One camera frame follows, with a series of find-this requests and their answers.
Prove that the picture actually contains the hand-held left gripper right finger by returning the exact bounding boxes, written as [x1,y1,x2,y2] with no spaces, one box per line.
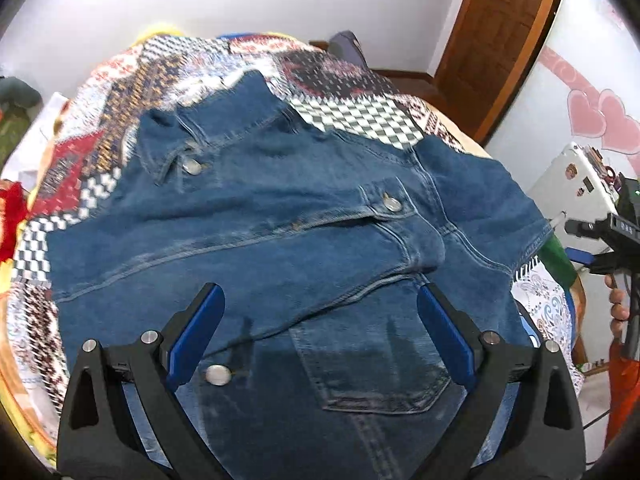
[410,283,586,480]

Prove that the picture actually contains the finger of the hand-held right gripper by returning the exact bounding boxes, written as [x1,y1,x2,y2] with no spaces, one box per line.
[564,219,611,242]
[569,249,616,277]

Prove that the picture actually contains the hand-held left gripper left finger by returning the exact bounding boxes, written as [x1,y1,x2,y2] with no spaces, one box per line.
[56,282,236,480]

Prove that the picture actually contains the blue denim jacket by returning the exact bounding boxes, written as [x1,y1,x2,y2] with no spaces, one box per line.
[42,71,553,480]

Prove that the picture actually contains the person's right hand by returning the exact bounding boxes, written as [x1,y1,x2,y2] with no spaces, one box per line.
[604,272,632,347]

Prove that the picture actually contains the bright green cloth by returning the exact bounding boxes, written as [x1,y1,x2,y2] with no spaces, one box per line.
[537,234,577,287]

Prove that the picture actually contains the white electronic box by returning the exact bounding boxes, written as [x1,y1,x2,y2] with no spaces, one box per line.
[527,142,622,257]

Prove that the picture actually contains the white paisley cloth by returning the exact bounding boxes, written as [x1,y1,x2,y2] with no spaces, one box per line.
[510,259,585,403]

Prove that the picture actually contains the orange cloth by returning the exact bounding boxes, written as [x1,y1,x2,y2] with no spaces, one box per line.
[604,337,640,453]

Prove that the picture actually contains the brown wooden door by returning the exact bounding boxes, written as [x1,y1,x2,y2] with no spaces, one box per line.
[435,0,572,147]

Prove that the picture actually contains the red plush toy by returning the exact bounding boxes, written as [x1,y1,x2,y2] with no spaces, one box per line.
[0,180,32,263]

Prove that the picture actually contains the patchwork printed blanket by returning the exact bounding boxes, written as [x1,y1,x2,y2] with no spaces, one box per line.
[10,32,501,461]

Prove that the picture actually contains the purple pillow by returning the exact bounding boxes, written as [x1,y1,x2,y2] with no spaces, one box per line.
[325,31,372,69]

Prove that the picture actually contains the dark green cloth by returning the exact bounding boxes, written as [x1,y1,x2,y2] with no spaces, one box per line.
[0,76,41,111]

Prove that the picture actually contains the pink heart wall decoration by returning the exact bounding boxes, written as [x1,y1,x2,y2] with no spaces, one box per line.
[537,45,640,157]

